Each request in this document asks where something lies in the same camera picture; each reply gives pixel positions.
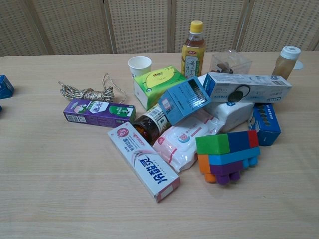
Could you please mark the blue box at edge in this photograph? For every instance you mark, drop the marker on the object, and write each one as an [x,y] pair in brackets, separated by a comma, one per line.
[4,87]

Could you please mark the brown glass jar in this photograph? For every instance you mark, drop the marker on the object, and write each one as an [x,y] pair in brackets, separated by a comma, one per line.
[147,127]

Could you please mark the green tissue box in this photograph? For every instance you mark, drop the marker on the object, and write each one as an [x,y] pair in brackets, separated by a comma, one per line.
[154,82]

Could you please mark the white tissue pack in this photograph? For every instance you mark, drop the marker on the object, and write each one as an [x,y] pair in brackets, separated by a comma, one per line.
[231,113]

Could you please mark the white paper cup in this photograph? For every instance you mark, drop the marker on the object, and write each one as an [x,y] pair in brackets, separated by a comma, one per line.
[139,66]

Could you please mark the purple green toothpaste box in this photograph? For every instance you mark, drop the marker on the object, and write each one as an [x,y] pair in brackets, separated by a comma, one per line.
[99,113]

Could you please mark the yellow cap tea bottle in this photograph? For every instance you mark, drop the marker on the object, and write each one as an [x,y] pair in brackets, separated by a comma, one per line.
[193,56]

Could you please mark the long white blue box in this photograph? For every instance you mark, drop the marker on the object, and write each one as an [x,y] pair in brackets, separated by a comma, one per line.
[251,88]

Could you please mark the open light blue carton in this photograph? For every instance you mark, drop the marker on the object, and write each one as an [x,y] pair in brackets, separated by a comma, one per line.
[183,102]

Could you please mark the blue oreo cookie box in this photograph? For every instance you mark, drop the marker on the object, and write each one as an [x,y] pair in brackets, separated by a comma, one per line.
[266,124]

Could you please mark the clear plastic box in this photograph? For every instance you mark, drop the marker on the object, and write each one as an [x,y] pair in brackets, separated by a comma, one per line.
[230,63]

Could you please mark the white cap amber bottle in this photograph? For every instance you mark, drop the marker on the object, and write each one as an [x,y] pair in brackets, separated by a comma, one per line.
[285,63]

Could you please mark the pink wet wipes pack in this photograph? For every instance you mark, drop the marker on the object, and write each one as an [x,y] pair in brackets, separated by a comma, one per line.
[185,142]

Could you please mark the white pink toothpaste box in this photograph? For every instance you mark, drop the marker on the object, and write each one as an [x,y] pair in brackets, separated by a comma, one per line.
[143,159]

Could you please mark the woven folding screen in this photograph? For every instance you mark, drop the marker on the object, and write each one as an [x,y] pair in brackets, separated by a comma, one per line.
[149,25]

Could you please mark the multicolour toy building blocks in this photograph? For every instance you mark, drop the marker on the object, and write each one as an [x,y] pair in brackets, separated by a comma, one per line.
[225,155]

